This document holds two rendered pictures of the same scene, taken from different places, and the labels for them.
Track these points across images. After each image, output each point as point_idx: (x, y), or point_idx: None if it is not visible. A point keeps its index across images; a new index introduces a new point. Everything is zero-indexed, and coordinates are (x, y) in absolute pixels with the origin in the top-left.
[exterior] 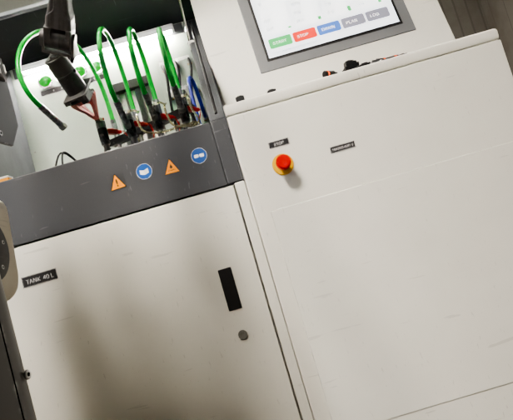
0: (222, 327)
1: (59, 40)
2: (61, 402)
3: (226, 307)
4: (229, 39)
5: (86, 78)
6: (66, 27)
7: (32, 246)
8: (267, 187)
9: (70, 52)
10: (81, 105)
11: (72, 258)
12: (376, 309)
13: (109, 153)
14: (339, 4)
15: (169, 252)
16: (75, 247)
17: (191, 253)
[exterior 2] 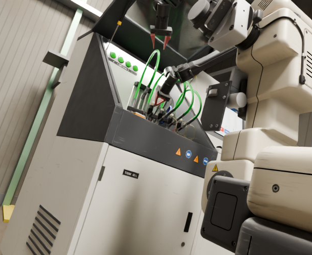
0: (178, 237)
1: (187, 75)
2: (105, 242)
3: (183, 229)
4: (201, 110)
5: (128, 69)
6: (195, 74)
7: (136, 156)
8: None
9: (183, 81)
10: (159, 97)
11: (147, 173)
12: (219, 254)
13: (182, 137)
14: (231, 126)
15: (179, 194)
16: (151, 168)
17: (184, 199)
